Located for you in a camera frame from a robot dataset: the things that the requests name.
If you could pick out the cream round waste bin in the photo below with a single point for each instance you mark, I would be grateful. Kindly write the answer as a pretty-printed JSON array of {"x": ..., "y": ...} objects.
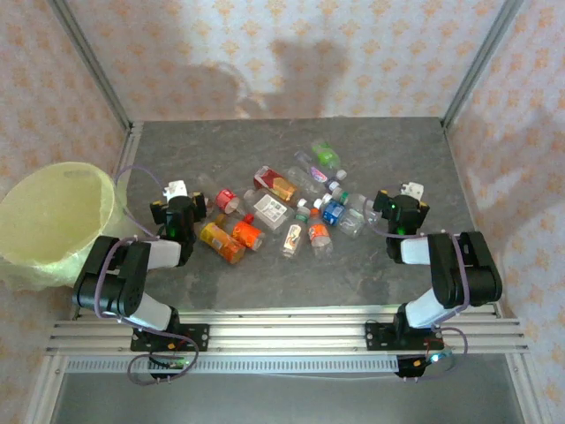
[{"x": 53, "y": 207}]

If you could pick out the clear bottle green cap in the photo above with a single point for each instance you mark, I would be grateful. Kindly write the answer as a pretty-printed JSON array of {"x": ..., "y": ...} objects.
[{"x": 353, "y": 221}]

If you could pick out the small circuit board green LED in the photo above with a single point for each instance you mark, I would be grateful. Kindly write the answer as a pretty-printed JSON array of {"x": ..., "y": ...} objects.
[
  {"x": 434, "y": 358},
  {"x": 174, "y": 363}
]

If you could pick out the translucent green bin liner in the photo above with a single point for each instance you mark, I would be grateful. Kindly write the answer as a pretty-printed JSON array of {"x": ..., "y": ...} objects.
[{"x": 26, "y": 274}]

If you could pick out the red orange juice bottle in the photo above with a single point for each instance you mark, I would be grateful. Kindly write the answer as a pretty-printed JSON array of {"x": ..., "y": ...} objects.
[{"x": 276, "y": 183}]

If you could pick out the orange label red cap bottle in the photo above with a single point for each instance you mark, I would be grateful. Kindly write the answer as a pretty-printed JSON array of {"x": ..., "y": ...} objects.
[{"x": 247, "y": 234}]

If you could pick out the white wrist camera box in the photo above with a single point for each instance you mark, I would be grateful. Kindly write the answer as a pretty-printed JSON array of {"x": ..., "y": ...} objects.
[
  {"x": 413, "y": 189},
  {"x": 176, "y": 189}
]

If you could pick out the purple label plastic bottle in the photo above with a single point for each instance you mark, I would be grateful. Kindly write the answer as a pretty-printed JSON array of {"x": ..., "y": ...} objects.
[{"x": 318, "y": 172}]

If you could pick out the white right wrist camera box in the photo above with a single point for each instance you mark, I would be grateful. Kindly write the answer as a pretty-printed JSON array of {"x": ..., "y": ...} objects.
[{"x": 413, "y": 189}]

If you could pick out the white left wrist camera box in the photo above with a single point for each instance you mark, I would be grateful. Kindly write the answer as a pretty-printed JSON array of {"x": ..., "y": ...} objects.
[{"x": 176, "y": 189}]

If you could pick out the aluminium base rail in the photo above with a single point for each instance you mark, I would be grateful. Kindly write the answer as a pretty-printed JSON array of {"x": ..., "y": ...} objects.
[{"x": 287, "y": 331}]

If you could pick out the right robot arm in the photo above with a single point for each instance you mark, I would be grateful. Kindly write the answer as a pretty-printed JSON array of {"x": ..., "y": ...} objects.
[{"x": 463, "y": 269}]

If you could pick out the blue label plastic bottle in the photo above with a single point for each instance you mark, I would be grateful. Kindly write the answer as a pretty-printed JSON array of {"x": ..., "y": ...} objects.
[{"x": 333, "y": 213}]

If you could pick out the clear bottle red label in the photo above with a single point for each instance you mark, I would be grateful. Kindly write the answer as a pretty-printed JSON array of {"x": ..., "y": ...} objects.
[{"x": 226, "y": 199}]

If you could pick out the aluminium frame post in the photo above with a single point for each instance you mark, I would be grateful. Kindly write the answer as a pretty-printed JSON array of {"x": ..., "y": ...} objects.
[
  {"x": 479, "y": 62},
  {"x": 88, "y": 62}
]

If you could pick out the yellow cap orange bottle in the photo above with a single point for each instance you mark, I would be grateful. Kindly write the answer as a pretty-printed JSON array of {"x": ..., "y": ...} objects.
[{"x": 220, "y": 243}]

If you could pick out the clear bottle white label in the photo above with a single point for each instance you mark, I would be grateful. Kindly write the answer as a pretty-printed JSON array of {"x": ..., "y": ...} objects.
[{"x": 269, "y": 208}]

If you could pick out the green cap colourful label bottle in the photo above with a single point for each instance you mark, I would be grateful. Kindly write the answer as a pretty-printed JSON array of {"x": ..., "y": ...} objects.
[{"x": 292, "y": 236}]

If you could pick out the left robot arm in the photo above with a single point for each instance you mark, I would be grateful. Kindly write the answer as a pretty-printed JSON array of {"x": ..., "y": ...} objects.
[{"x": 132, "y": 274}]

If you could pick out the small brown bottle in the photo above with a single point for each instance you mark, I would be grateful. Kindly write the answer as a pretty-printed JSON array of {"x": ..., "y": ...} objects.
[{"x": 220, "y": 219}]

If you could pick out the aluminium table edge rail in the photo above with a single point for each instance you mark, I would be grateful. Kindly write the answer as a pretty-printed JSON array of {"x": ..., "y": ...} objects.
[
  {"x": 134, "y": 141},
  {"x": 448, "y": 134}
]

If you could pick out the green label plastic bottle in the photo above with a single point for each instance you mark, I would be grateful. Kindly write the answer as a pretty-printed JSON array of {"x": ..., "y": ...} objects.
[{"x": 326, "y": 154}]

